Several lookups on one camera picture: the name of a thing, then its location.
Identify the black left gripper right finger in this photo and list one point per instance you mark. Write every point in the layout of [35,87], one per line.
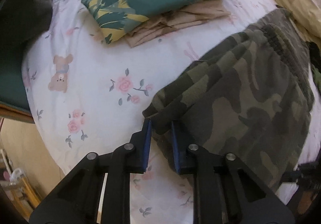
[189,156]

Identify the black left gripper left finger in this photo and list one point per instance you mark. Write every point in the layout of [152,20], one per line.
[133,156]

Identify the camouflage green pants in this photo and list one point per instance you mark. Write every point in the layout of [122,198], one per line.
[249,95]

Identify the white floral bed sheet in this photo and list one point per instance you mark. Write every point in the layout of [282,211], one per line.
[88,96]

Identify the cluttered wooden shelf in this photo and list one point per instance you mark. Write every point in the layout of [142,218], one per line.
[17,189]

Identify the dark green bedside surface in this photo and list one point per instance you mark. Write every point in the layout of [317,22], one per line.
[13,92]

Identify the beige folded garment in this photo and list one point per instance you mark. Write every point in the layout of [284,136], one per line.
[188,16]

